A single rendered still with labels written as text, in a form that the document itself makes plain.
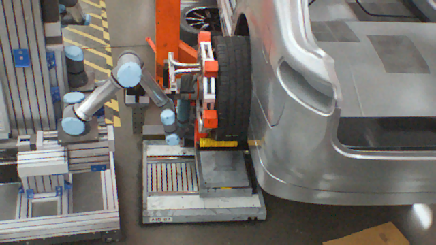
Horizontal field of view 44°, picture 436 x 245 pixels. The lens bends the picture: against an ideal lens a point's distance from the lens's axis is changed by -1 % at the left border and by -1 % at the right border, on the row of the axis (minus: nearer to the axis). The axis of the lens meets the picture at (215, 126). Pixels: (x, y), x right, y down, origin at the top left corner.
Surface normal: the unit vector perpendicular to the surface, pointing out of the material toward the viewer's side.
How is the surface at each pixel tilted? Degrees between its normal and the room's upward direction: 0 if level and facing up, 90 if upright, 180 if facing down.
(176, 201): 0
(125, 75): 85
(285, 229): 0
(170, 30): 90
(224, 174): 0
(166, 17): 90
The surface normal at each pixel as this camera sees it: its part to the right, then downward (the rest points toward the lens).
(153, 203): 0.07, -0.79
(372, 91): 0.10, -0.51
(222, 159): 0.11, 0.62
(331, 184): -0.08, 0.82
